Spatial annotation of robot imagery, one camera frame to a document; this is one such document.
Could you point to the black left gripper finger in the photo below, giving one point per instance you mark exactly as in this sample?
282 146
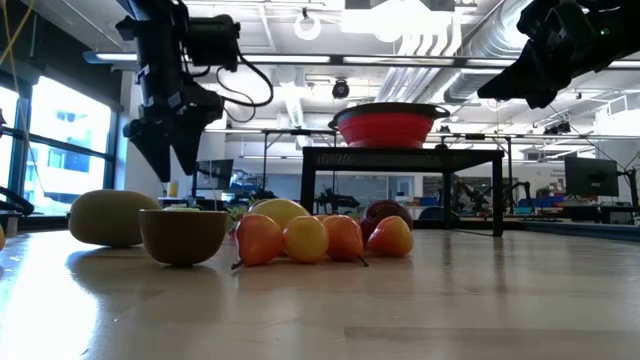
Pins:
155 152
187 147

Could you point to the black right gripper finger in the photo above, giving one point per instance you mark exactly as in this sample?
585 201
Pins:
525 82

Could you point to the yellow toy lemon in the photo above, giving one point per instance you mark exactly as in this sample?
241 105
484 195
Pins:
280 210

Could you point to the red collapsible colander bowl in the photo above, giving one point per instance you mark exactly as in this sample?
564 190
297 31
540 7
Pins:
387 130

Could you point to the dark red pomegranate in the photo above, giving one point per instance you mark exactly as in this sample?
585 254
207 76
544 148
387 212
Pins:
385 210

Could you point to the small orange toy pear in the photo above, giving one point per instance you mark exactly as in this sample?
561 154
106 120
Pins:
257 240
2 237
306 240
344 237
392 237

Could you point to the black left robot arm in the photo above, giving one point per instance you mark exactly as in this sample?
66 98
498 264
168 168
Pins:
160 40

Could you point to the background black robot arm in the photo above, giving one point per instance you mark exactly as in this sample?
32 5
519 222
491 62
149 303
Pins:
520 190
335 201
467 195

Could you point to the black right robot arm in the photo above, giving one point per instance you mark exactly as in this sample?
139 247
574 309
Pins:
620 15

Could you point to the black computer monitor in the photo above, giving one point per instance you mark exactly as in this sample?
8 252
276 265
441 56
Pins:
215 172
591 176

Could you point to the yellow cup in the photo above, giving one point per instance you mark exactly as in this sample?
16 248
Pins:
173 188

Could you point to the green-yellow mango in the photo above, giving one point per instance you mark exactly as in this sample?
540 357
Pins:
110 220

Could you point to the green kiwi half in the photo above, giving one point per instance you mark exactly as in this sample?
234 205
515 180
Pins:
182 240

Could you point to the red toy strawberry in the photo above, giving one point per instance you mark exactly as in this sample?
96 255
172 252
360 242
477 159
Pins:
233 231

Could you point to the long ceiling light fixture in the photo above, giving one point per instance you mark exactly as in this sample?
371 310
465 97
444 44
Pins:
300 58

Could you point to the black perforated metal shelf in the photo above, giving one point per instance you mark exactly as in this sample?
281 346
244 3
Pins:
400 159

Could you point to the black office chair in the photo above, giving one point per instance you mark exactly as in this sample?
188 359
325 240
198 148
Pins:
435 214

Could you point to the black ceiling camera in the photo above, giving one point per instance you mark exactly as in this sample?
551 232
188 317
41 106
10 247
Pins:
341 90
559 128

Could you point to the silver ventilation duct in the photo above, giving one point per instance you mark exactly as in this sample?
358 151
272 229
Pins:
480 45

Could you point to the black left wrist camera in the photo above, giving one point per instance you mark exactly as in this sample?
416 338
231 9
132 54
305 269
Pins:
212 40

